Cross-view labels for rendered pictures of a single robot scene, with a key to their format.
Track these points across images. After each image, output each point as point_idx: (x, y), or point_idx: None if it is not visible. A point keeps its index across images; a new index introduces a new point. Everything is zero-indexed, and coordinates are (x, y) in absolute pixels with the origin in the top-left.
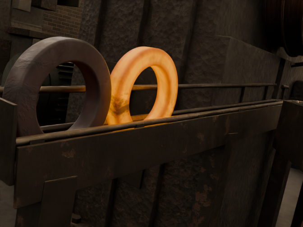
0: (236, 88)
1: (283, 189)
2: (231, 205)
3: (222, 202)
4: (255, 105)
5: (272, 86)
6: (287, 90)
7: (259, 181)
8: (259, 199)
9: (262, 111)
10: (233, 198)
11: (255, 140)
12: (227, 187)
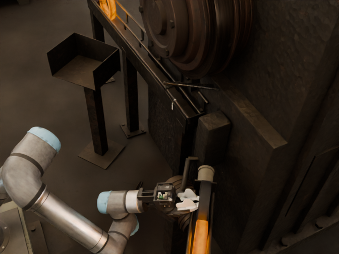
0: None
1: (175, 169)
2: (171, 135)
3: (163, 119)
4: (135, 50)
5: (189, 80)
6: (214, 111)
7: (194, 161)
8: None
9: (136, 58)
10: (171, 132)
11: None
12: (164, 113)
